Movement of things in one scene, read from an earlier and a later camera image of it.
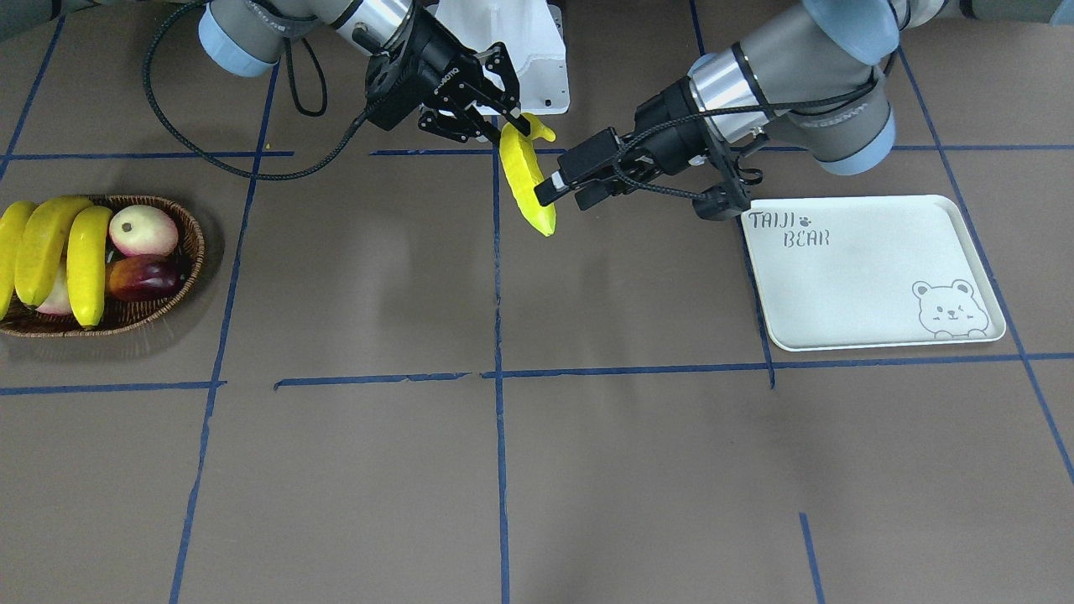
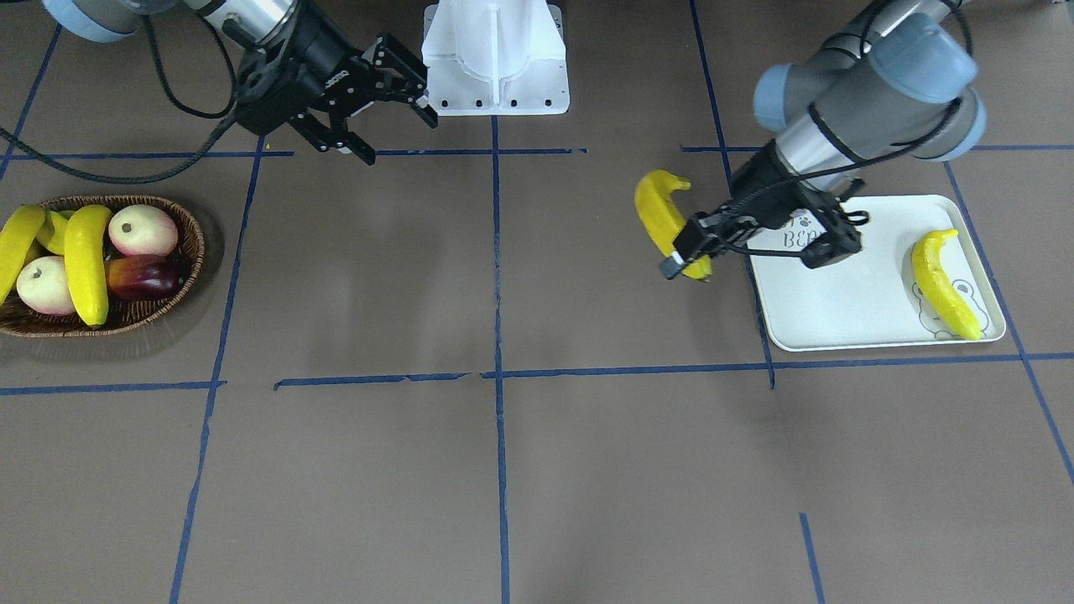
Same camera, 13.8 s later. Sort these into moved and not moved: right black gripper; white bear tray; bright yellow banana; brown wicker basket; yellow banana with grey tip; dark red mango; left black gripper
Moved: bright yellow banana; right black gripper; left black gripper
Not moved: yellow banana with grey tip; dark red mango; white bear tray; brown wicker basket
